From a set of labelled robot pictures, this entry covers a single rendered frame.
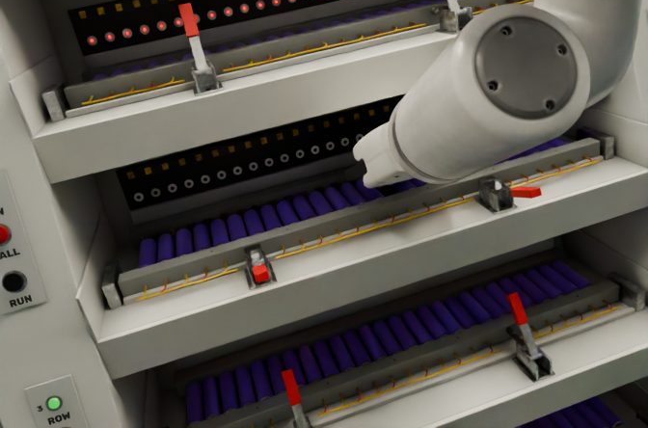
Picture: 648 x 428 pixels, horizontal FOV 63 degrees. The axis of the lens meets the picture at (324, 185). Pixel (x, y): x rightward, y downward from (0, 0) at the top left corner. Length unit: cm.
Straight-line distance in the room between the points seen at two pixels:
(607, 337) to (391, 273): 29
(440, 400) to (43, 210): 45
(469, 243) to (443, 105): 27
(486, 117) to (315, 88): 25
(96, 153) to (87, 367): 19
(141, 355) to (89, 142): 20
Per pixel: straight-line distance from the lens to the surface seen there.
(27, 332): 56
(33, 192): 53
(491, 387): 65
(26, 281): 54
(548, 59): 33
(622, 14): 39
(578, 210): 64
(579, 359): 69
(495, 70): 31
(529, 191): 54
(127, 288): 58
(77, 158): 53
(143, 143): 52
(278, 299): 53
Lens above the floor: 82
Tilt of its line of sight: 6 degrees down
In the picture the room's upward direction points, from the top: 15 degrees counter-clockwise
